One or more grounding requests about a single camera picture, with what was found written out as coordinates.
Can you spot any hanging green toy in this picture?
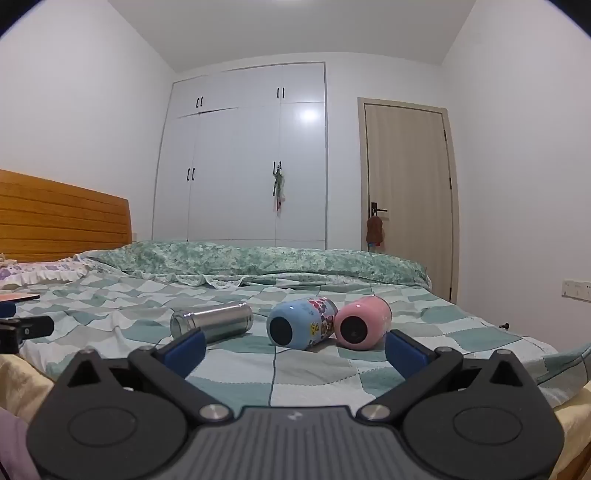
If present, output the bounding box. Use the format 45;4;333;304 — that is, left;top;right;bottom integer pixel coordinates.
271;168;288;219

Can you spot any purple cloth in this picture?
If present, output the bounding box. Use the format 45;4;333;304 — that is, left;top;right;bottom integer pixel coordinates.
0;408;43;480

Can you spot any stainless steel bottle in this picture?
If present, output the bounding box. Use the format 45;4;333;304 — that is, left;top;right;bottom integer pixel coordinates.
170;301;254;345

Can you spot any purple floral pillow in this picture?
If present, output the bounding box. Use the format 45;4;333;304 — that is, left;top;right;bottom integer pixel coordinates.
0;256;90;292

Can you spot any green checkered bed sheet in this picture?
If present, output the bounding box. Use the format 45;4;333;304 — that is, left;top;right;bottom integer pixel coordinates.
0;265;591;412

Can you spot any pink cup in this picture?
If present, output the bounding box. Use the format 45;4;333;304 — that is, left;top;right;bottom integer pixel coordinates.
334;296;393;350

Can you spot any white wardrobe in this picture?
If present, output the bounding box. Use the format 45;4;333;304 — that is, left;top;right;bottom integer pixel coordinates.
152;62;328;253

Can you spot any wooden headboard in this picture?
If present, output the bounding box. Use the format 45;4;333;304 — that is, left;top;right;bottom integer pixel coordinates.
0;169;133;263

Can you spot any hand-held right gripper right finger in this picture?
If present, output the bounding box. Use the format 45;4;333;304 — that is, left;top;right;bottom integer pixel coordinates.
361;330;537;423

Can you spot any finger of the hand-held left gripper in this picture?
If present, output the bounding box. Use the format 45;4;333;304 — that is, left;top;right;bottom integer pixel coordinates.
0;315;55;356

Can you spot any green floral quilt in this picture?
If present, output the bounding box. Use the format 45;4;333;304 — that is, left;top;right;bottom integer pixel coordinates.
74;239;433;290

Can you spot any blue cartoon print cup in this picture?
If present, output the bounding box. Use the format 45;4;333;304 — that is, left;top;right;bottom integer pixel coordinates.
266;297;341;350

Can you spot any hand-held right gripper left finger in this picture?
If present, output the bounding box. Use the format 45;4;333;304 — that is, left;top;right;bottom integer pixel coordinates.
55;329;232;423

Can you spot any white wall socket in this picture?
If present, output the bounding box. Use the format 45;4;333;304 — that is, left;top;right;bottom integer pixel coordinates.
560;278;591;302

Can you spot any brown hanging bag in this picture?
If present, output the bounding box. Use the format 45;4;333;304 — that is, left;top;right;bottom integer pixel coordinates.
366;215;387;253

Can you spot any beige door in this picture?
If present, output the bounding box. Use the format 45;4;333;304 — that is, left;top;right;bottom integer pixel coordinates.
357;96;461;305

